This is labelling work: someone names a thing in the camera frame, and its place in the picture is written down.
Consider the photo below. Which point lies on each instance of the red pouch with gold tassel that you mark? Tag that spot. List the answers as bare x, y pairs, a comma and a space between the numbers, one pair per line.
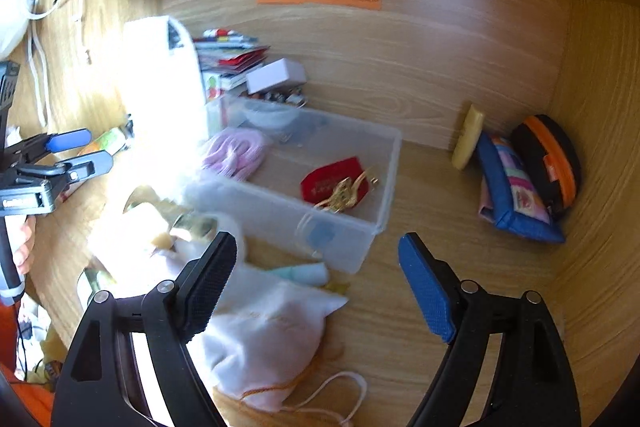
325, 182

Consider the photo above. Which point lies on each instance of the person's left hand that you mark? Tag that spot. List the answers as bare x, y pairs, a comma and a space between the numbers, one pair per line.
24, 247

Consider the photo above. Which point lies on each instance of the green orange packet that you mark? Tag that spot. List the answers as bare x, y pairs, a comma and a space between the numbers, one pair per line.
107, 141

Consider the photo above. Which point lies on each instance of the white plastic bag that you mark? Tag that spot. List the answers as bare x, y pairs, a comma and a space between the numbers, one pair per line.
12, 17

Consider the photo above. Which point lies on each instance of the pale yellow tube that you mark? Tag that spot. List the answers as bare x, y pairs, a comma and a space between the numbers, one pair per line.
467, 137

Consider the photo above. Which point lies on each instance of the white paper sheet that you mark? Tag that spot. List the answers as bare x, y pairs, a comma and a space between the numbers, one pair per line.
160, 82

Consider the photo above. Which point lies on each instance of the small white cardboard box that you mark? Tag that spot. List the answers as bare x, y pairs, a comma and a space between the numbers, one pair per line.
275, 76

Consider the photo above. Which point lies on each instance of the stack of colourful booklets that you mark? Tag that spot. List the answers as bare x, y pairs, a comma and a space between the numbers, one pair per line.
230, 52

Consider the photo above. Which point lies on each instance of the person's orange clothing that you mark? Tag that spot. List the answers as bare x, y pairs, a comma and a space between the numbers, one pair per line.
25, 402

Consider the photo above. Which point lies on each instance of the wooden desktop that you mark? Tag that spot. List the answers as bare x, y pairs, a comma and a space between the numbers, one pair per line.
425, 212

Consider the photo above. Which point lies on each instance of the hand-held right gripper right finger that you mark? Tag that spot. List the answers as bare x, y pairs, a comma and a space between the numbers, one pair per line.
425, 292

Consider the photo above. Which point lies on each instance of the black orange round pouch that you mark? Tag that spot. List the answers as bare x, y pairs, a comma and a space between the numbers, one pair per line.
545, 157

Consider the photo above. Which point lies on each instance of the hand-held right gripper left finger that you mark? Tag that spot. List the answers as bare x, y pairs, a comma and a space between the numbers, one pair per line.
210, 287

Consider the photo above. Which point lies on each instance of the round white dish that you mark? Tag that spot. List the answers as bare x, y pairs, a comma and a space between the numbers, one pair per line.
125, 237

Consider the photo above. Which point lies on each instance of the white bowl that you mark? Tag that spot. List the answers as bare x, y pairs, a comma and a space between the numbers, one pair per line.
267, 114

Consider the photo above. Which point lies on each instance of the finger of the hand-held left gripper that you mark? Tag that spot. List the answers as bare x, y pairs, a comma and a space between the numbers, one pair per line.
95, 164
70, 140

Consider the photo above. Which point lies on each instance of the mint green tube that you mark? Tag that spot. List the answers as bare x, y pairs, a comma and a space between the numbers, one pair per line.
300, 274

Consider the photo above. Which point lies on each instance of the clear plastic storage box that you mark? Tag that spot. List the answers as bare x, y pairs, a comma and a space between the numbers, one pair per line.
280, 207

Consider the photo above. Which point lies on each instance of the pink knitted item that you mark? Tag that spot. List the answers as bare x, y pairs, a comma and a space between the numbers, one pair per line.
235, 154

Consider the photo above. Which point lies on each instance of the fruit sticker card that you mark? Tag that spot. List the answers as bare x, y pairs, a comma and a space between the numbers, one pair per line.
212, 87

